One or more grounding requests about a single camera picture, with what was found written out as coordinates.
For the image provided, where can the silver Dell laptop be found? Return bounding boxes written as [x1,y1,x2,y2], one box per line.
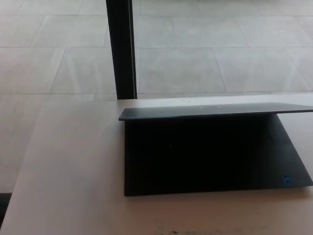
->
[118,102,313,197]

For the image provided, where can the black vertical window post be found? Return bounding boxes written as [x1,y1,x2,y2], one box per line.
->
[106,0,138,100]

